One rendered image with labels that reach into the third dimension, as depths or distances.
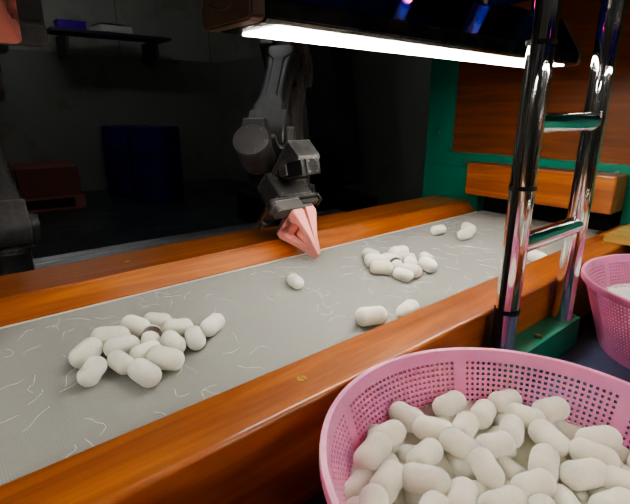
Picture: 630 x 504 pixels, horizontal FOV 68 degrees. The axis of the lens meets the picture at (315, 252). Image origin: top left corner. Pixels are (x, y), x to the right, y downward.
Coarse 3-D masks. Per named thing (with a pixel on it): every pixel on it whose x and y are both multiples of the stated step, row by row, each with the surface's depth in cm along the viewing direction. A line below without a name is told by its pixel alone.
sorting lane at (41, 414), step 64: (320, 256) 77; (448, 256) 77; (64, 320) 54; (192, 320) 54; (256, 320) 54; (320, 320) 54; (0, 384) 41; (64, 384) 41; (128, 384) 41; (192, 384) 41; (0, 448) 34; (64, 448) 34
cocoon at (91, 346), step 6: (84, 342) 44; (90, 342) 44; (96, 342) 45; (78, 348) 43; (84, 348) 43; (90, 348) 44; (96, 348) 45; (102, 348) 45; (72, 354) 43; (78, 354) 43; (84, 354) 43; (90, 354) 44; (96, 354) 44; (72, 360) 43; (78, 360) 43; (84, 360) 43; (78, 366) 43
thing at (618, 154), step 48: (576, 0) 88; (624, 48) 84; (432, 96) 115; (480, 96) 107; (576, 96) 91; (624, 96) 85; (432, 144) 117; (480, 144) 109; (576, 144) 93; (624, 144) 87
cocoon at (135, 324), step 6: (126, 318) 50; (132, 318) 50; (138, 318) 49; (144, 318) 50; (120, 324) 50; (126, 324) 49; (132, 324) 49; (138, 324) 49; (144, 324) 49; (150, 324) 50; (132, 330) 49; (138, 330) 49; (138, 336) 49
